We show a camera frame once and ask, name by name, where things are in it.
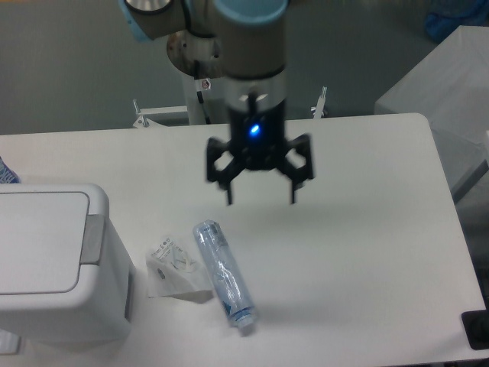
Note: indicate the white table clamp bracket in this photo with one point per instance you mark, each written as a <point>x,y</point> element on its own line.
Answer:
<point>319,110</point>

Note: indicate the blue patterned object left edge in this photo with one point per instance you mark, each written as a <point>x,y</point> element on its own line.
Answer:
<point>7,175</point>

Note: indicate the blue plastic bag background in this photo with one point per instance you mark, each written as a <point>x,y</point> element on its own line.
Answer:
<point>444,17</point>

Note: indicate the clear plastic wrapper bag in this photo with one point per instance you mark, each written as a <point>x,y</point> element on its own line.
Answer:
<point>173,272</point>

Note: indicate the white push-lid trash can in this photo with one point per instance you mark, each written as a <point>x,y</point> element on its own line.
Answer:
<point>65,274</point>

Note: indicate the crushed clear plastic bottle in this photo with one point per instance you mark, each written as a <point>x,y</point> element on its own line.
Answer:
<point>225,276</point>

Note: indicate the black device table corner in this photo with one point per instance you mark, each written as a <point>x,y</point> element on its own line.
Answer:
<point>476,328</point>

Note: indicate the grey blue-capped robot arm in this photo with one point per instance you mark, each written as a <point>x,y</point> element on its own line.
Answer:
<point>252,54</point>

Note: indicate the grey covered box right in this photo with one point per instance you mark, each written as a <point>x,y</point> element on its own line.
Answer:
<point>450,88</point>

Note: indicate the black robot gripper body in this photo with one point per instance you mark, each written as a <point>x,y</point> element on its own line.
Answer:
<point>258,140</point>

